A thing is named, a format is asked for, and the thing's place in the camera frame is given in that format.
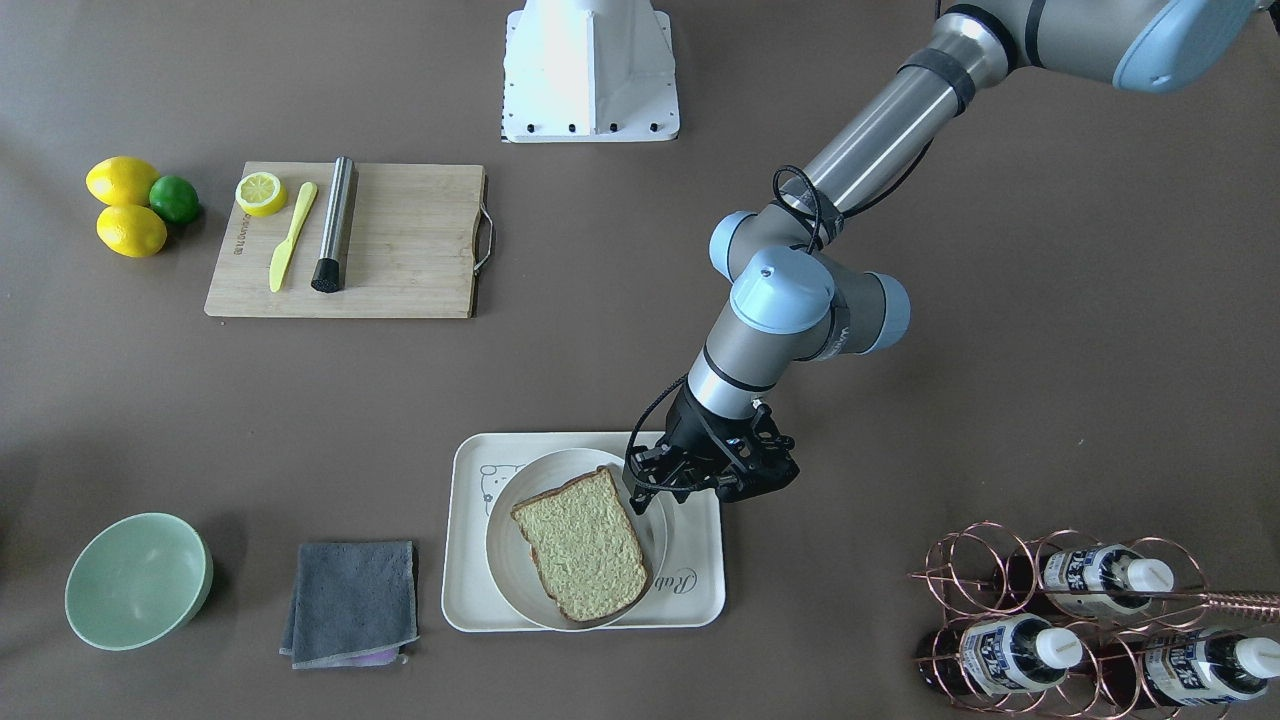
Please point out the green bowl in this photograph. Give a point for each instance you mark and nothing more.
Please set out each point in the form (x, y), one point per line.
(138, 580)

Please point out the half lemon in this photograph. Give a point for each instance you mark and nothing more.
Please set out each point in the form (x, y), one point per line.
(260, 194)

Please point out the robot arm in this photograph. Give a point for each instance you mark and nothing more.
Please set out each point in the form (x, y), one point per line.
(788, 304)

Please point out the grey folded cloth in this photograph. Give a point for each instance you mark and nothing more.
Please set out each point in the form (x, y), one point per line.
(353, 604)

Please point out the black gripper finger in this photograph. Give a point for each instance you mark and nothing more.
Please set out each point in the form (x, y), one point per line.
(681, 480)
(639, 469)

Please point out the whole lemon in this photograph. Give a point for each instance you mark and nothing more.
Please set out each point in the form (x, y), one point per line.
(122, 180)
(132, 230)

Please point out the white round plate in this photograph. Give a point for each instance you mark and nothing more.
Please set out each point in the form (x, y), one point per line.
(508, 554)

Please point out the whole lemon lower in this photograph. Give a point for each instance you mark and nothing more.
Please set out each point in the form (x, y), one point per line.
(132, 230)

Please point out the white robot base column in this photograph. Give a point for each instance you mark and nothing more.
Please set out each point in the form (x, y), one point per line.
(589, 72)

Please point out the copper wire bottle rack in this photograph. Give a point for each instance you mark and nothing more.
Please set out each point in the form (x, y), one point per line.
(1075, 626)

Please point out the whole lemon upper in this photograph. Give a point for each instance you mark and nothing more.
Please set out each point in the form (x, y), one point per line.
(122, 180)

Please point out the tea bottle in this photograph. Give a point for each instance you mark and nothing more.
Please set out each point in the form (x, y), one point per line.
(997, 657)
(1207, 667)
(1106, 581)

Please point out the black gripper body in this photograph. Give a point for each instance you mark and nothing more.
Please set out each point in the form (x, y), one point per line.
(690, 428)

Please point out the bread slice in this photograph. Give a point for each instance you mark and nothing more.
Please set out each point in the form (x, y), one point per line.
(583, 545)

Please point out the wooden cutting board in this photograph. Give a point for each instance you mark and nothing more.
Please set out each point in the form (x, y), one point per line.
(410, 247)

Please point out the steel muddler black tip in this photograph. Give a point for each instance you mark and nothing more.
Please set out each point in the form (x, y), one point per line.
(330, 268)

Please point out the yellow plastic knife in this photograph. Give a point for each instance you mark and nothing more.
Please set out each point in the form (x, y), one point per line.
(282, 254)

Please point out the green lime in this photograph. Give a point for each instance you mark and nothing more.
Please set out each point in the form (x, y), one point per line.
(175, 200)

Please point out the cream rabbit tray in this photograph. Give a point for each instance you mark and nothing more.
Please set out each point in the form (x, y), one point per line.
(688, 587)

